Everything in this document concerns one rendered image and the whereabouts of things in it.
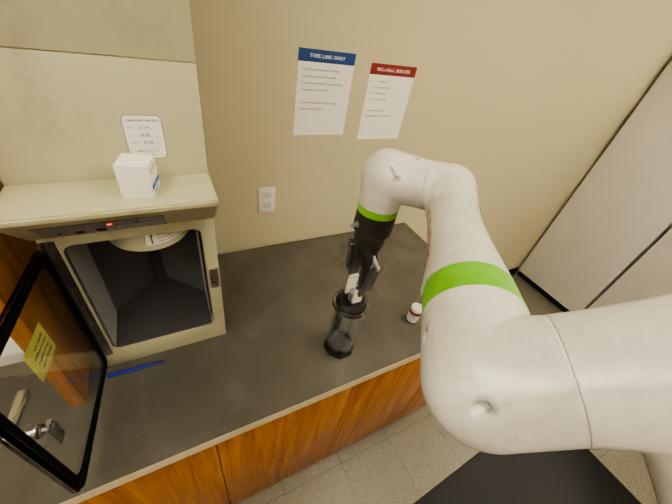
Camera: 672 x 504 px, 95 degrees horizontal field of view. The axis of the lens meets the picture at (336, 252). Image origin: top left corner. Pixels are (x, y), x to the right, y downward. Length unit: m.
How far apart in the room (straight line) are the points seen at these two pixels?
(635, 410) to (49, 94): 0.77
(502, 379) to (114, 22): 0.66
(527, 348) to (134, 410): 0.93
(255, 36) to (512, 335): 1.02
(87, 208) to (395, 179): 0.53
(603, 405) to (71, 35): 0.74
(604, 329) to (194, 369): 0.95
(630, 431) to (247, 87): 1.10
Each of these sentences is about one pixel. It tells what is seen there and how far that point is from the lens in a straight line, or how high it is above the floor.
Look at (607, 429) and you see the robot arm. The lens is 0.33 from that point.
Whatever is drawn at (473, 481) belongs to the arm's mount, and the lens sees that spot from 0.82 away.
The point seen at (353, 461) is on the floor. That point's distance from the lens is 1.95.
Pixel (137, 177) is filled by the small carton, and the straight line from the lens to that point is 0.63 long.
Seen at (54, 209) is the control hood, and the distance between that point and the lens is 0.66.
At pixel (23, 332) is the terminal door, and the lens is 0.72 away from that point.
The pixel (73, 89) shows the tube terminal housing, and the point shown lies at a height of 1.66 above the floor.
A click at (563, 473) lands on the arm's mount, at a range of 0.81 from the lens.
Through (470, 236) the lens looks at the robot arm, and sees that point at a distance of 0.46.
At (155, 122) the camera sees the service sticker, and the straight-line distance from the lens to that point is 0.68.
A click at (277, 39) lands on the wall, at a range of 1.14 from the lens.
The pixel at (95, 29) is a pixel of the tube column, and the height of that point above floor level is 1.74.
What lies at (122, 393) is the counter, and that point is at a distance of 1.07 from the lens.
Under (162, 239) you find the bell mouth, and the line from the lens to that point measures 0.83.
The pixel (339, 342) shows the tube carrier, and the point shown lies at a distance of 0.99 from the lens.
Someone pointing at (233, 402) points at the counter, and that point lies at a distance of 0.98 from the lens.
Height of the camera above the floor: 1.83
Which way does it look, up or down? 39 degrees down
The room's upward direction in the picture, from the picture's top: 12 degrees clockwise
